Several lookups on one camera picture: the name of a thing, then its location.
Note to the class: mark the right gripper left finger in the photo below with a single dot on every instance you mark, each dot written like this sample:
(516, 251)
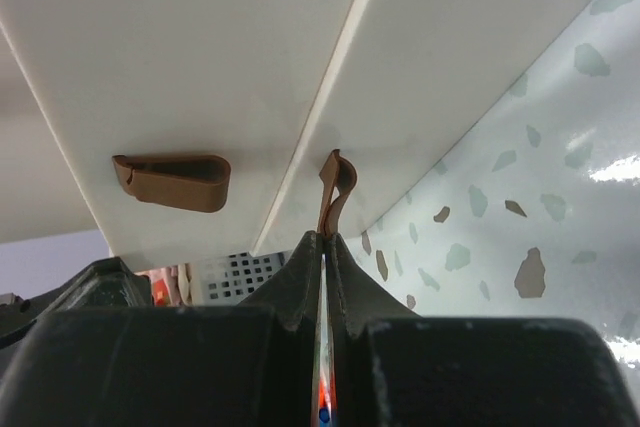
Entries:
(252, 364)

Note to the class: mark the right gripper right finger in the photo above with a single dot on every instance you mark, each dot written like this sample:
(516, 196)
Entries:
(392, 367)

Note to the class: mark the white laundry basket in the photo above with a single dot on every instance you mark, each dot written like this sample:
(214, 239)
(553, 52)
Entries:
(226, 281)

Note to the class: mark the pink printed t-shirt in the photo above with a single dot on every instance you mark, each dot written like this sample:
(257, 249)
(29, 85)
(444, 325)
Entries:
(164, 286)

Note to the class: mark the brown bottom drawer handle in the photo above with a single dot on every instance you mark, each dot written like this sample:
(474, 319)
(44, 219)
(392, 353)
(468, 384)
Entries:
(339, 178)

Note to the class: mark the brown drawer handle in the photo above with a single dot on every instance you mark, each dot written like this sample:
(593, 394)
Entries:
(339, 178)
(197, 183)

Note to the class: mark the white drawer cabinet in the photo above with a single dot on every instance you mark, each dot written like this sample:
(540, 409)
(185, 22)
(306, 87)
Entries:
(272, 86)

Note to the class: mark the orange black highlighter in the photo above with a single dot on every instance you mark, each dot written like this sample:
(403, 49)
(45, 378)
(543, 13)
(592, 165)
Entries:
(323, 369)

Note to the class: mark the brown middle drawer handle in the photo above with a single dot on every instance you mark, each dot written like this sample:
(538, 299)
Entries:
(197, 183)

